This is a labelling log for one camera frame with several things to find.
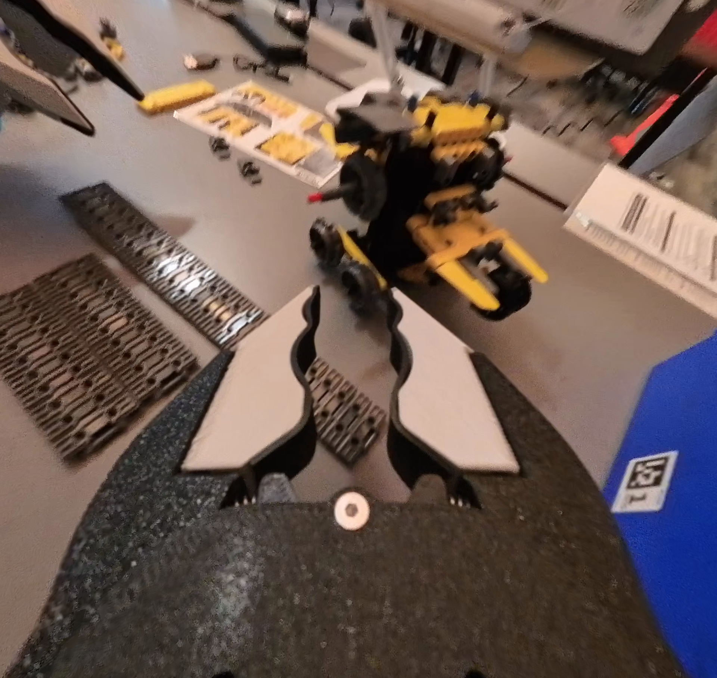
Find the large grey tread link mat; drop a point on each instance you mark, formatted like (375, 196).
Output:
(84, 353)

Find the yellow black toy vehicle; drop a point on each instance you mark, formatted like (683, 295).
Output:
(425, 196)

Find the red plastic object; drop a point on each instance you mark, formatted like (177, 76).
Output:
(644, 123)

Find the long yellow toy brick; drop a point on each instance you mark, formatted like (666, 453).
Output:
(176, 95)

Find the yellow printed sticker sheet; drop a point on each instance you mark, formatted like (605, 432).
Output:
(263, 129)

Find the grey earbud case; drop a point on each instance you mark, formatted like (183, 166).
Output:
(291, 20)

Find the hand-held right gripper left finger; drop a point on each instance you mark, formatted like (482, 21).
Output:
(246, 409)

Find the small black toy part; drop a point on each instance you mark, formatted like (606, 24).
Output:
(220, 147)
(249, 171)

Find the white book stand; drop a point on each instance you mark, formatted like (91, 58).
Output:
(448, 11)

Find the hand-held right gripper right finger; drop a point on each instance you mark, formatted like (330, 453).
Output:
(453, 409)

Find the black power brick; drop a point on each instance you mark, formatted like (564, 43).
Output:
(285, 55)

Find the pile of small toy parts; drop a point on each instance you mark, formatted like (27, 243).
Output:
(112, 42)

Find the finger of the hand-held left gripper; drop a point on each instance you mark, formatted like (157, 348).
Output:
(33, 93)
(61, 20)

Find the blue plastic bin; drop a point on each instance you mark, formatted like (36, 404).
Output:
(672, 549)

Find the printed white paper sheet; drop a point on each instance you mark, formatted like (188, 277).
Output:
(644, 224)

